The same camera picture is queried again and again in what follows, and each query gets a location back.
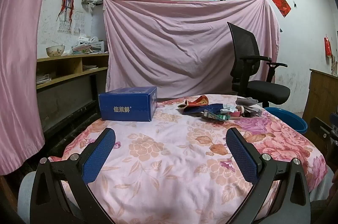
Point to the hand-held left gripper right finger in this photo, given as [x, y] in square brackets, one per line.
[243, 158]

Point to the green and white paper carton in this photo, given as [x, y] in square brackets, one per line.
[215, 116]

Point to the red hanging envelope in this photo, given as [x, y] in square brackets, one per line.
[327, 46]

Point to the blue cardboard box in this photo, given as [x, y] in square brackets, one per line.
[126, 107]

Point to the dark blue wrapper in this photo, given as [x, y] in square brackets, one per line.
[207, 108]

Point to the black mesh office chair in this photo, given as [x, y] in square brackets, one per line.
[253, 70]

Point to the grey cloth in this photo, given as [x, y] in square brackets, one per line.
[248, 105]

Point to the stack of papers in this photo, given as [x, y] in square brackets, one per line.
[88, 45]

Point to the floral ceramic bowl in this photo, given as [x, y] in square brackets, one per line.
[55, 50]

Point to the red paper wall square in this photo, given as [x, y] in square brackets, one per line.
[280, 3]

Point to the person's right leg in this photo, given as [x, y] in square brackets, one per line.
[320, 184]

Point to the wooden shelf unit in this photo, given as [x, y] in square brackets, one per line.
[71, 68]

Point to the floral pink blanket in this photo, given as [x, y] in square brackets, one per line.
[171, 160]

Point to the person's left leg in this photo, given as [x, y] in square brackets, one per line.
[26, 197]

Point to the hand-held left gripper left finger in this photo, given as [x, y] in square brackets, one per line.
[99, 158]

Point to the hanging pink sheet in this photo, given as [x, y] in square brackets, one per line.
[171, 49]

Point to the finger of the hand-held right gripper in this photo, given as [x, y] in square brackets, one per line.
[320, 126]

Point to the blue plastic basin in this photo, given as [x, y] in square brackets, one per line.
[287, 118]

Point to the wooden cabinet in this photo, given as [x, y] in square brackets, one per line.
[320, 102]

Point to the red and gold wrapper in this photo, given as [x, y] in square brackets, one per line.
[200, 101]

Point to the paper wall calendar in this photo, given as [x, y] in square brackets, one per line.
[70, 23]

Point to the person's leg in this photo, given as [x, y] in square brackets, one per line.
[320, 184]
[26, 197]

